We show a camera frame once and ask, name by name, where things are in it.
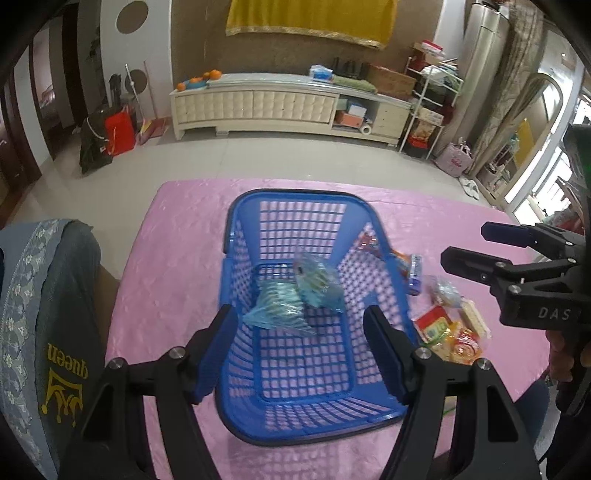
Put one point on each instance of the green cushion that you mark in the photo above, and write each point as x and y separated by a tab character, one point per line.
353	84

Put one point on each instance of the broom with pink dustpan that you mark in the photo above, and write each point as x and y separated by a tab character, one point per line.
153	127

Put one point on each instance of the crinkled light blue snack packet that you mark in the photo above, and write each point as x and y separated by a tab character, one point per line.
318	281

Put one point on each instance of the blue tissue box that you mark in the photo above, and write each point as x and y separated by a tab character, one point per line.
321	72

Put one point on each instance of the silver tower air conditioner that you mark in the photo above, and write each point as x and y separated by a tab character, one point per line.
482	69

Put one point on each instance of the red shopping bag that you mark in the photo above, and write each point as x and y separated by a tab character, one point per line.
119	134

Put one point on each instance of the brown cardboard box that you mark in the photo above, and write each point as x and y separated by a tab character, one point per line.
392	82

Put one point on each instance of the blue plastic basket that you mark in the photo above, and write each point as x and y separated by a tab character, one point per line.
300	369

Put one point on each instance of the black bag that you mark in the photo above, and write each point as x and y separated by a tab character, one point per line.
94	143

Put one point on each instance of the person's right hand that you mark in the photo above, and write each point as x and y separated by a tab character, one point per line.
559	357

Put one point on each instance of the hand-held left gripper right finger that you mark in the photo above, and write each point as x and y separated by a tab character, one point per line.
385	360

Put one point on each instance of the person's blue trousers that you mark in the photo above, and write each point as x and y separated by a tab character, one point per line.
531	415

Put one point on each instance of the orange fruit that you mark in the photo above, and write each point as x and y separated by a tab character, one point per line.
195	82
215	74

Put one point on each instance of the arched mirror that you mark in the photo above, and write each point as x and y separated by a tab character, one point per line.
531	147

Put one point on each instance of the clear snack packet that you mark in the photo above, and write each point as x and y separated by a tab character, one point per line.
443	290

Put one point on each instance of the white metal rack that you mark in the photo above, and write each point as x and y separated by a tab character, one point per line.
434	92

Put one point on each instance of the pink tote bag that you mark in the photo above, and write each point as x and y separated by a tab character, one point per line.
455	160

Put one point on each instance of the beige curtain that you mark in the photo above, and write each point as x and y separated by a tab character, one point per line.
508	101

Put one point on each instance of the round brown wall disc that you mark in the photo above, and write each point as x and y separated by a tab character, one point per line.
131	16
138	79

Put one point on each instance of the red white box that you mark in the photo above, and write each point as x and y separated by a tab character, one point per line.
427	46

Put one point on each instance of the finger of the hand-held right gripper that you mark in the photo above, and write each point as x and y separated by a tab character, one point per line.
505	234
471	265

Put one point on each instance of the orange box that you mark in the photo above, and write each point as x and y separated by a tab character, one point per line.
348	121

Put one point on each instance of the yellow snack packet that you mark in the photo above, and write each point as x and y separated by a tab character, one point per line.
461	346

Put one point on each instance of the brown wooden door frame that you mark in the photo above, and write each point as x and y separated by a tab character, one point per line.
69	83
11	138

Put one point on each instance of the beige wafer packet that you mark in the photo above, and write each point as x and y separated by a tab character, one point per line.
476	317

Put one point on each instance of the grey embroidered chair cover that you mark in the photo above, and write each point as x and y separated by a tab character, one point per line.
55	300

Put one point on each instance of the yellow wall cloth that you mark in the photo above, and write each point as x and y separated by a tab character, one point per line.
314	18

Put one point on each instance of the blue white box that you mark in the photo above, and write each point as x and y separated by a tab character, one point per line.
355	110

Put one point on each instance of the white slippers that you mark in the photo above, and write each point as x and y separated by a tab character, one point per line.
471	188

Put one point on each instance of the orange tube snack packet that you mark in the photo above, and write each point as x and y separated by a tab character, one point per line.
402	261

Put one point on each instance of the striped light blue snack packet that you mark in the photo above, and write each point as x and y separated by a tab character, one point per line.
277	309

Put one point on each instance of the blue plate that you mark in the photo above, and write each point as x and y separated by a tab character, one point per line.
183	86

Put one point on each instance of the white mop pole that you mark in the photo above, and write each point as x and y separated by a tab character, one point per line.
132	94

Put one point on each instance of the pink tablecloth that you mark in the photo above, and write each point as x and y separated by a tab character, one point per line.
175	258

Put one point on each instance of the black router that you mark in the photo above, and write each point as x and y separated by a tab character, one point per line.
348	68

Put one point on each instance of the red snack packet green label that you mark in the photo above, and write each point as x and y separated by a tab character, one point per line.
431	325

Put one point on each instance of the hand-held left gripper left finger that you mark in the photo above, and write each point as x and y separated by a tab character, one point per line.
219	355

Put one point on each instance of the cream tufted cabinet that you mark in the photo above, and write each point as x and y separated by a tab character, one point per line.
258	108

